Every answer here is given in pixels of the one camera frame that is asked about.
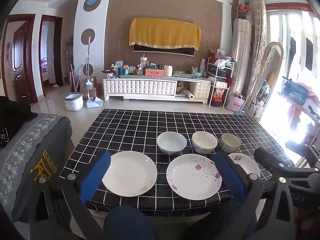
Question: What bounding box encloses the small dark patterned bowl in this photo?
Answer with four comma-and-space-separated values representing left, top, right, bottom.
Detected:
219, 133, 242, 153

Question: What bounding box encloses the person's leg in blue trousers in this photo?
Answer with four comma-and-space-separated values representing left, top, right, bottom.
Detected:
103, 206, 160, 240

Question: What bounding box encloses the white tower air conditioner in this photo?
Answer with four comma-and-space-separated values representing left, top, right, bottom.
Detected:
230, 19, 252, 94

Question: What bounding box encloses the brown wooden door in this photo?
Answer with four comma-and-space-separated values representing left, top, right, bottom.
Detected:
1, 15, 38, 103

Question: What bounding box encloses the white wire shelf rack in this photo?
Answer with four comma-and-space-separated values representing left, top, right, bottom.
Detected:
206, 56, 235, 108

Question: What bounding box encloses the pink bag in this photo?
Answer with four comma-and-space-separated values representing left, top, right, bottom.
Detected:
226, 94, 245, 112

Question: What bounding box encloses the white tufted television cabinet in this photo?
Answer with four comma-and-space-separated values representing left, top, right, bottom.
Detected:
103, 76, 212, 105

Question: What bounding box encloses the plain white plate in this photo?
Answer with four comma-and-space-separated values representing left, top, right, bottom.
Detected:
102, 151, 158, 197

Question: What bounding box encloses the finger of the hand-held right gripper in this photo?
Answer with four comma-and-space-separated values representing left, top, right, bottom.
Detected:
254, 147, 319, 182
285, 140, 320, 167

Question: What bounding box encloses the brown door frame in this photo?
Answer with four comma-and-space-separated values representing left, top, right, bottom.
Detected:
39, 15, 64, 97

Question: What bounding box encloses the black cloth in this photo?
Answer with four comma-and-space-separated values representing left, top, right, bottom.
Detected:
0, 96, 38, 149

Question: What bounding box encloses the small white printed plate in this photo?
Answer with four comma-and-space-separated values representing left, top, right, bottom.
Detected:
226, 152, 261, 179

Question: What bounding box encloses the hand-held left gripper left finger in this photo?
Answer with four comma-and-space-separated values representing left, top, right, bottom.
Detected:
29, 151, 112, 240

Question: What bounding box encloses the blue plastic basket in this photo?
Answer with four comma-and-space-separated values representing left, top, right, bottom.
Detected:
281, 77, 309, 106

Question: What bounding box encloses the pink storage box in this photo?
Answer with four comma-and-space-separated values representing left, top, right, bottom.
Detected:
145, 68, 165, 77

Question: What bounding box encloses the white broom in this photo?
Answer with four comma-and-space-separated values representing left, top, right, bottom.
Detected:
80, 37, 95, 91

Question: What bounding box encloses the red flower vase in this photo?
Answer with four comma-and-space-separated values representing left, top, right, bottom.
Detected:
236, 2, 252, 19

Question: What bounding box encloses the arched patterned board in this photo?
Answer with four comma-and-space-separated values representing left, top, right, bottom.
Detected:
252, 42, 284, 117

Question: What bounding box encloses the beige patterned curtain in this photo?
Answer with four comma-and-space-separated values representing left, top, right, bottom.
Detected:
244, 0, 268, 115

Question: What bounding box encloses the white plate with pink petals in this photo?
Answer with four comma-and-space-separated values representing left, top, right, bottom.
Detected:
166, 154, 222, 201

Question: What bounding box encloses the white mop bucket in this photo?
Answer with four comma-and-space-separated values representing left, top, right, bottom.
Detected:
63, 92, 84, 112

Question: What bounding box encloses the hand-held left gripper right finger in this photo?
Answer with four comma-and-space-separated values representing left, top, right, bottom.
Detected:
214, 151, 298, 240

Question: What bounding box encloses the yellow television cover cloth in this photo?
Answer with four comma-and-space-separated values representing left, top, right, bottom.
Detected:
129, 17, 202, 52

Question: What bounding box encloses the brown cardboard box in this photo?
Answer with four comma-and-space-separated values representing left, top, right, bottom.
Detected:
89, 76, 103, 97

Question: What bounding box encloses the black white grid tablecloth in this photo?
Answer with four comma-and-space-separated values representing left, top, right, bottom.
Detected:
60, 109, 295, 217

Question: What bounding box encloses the white bowl with pink print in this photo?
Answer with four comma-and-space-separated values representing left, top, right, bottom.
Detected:
157, 131, 187, 156

